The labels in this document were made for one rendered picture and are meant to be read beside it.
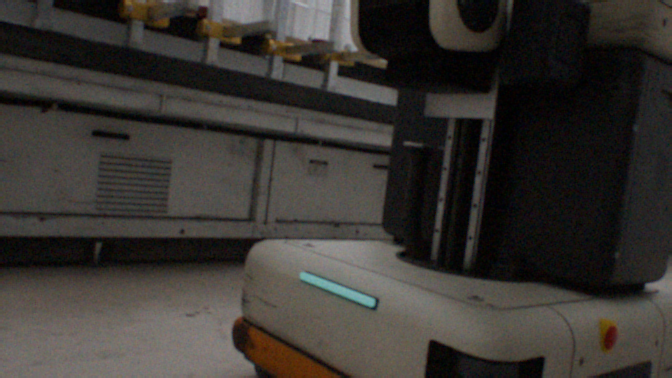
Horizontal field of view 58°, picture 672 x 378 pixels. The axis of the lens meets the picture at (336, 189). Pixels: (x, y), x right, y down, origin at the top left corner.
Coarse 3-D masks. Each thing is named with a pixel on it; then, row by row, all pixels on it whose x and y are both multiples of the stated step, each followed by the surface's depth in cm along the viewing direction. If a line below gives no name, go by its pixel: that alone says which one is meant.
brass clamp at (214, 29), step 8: (200, 24) 190; (208, 24) 189; (216, 24) 191; (224, 24) 193; (200, 32) 190; (208, 32) 190; (216, 32) 191; (224, 40) 194; (232, 40) 195; (240, 40) 197
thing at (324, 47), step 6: (324, 42) 193; (330, 42) 191; (336, 42) 190; (288, 48) 208; (294, 48) 205; (300, 48) 203; (306, 48) 200; (312, 48) 198; (318, 48) 195; (324, 48) 193; (330, 48) 191; (336, 48) 190; (264, 54) 219; (288, 54) 208; (294, 54) 207; (300, 54) 206; (306, 54) 204; (312, 54) 202
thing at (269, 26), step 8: (240, 24) 185; (248, 24) 181; (256, 24) 178; (264, 24) 175; (272, 24) 174; (224, 32) 192; (232, 32) 188; (240, 32) 185; (248, 32) 181; (256, 32) 179; (264, 32) 178; (272, 32) 176; (200, 40) 205
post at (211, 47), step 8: (216, 0) 191; (208, 8) 192; (216, 8) 191; (208, 16) 192; (216, 16) 191; (208, 40) 191; (216, 40) 192; (208, 48) 191; (216, 48) 193; (208, 56) 191; (216, 56) 193
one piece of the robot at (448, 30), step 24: (432, 0) 89; (456, 0) 89; (480, 0) 92; (504, 0) 96; (432, 24) 90; (456, 24) 90; (480, 24) 93; (504, 24) 97; (360, 48) 105; (456, 48) 92; (480, 48) 95; (504, 48) 98
